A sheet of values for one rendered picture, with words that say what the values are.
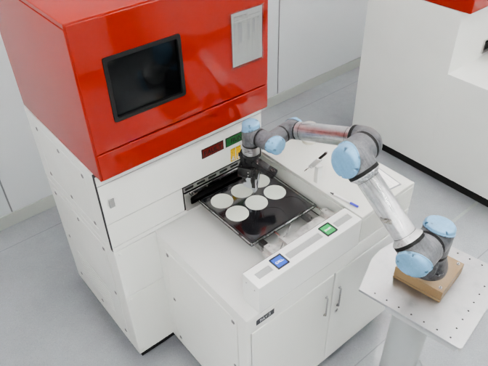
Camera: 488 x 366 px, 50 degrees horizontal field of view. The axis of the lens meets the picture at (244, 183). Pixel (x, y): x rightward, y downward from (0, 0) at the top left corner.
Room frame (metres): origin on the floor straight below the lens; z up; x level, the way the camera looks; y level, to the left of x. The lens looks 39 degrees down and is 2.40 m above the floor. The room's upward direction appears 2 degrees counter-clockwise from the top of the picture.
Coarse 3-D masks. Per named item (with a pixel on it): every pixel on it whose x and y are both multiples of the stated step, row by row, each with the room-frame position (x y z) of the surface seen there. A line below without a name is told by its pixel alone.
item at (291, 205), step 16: (224, 192) 1.79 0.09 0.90; (256, 192) 1.79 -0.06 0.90; (288, 192) 1.78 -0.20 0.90; (224, 208) 1.68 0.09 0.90; (272, 208) 1.68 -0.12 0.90; (288, 208) 1.67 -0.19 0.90; (304, 208) 1.67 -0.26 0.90; (240, 224) 1.58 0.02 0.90; (256, 224) 1.58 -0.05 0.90; (272, 224) 1.58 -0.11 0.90
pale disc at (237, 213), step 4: (228, 208) 1.68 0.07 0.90; (232, 208) 1.68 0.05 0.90; (236, 208) 1.68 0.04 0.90; (240, 208) 1.68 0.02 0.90; (244, 208) 1.68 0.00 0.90; (228, 212) 1.66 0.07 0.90; (232, 212) 1.66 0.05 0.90; (236, 212) 1.66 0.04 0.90; (240, 212) 1.66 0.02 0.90; (244, 212) 1.66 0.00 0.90; (248, 212) 1.66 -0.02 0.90; (228, 216) 1.63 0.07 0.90; (232, 216) 1.63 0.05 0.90; (236, 216) 1.63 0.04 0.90; (240, 216) 1.63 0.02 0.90; (244, 216) 1.63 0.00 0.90; (232, 220) 1.61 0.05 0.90; (236, 220) 1.61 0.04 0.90; (240, 220) 1.61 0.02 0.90
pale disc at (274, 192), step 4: (268, 188) 1.81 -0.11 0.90; (272, 188) 1.81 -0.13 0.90; (276, 188) 1.81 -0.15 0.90; (280, 188) 1.81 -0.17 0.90; (264, 192) 1.78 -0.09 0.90; (268, 192) 1.78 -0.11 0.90; (272, 192) 1.78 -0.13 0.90; (276, 192) 1.78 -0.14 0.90; (280, 192) 1.78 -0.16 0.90; (284, 192) 1.78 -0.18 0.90; (268, 196) 1.76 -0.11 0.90; (272, 196) 1.76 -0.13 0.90; (276, 196) 1.76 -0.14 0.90; (280, 196) 1.76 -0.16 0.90
